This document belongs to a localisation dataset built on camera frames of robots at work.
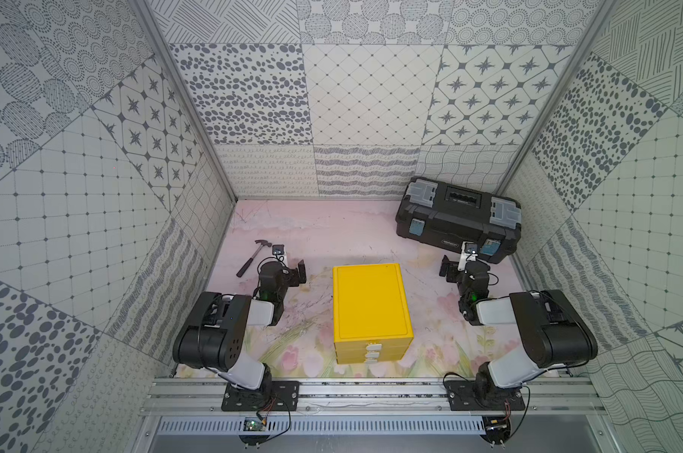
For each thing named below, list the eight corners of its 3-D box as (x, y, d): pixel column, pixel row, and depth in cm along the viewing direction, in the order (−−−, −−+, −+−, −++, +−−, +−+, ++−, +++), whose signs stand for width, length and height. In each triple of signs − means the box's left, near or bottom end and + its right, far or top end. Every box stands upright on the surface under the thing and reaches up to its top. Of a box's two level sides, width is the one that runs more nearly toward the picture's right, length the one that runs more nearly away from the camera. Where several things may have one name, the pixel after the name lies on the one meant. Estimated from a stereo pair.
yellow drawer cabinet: (334, 366, 80) (329, 342, 63) (336, 298, 94) (333, 263, 76) (400, 366, 80) (414, 342, 63) (393, 298, 94) (403, 263, 76)
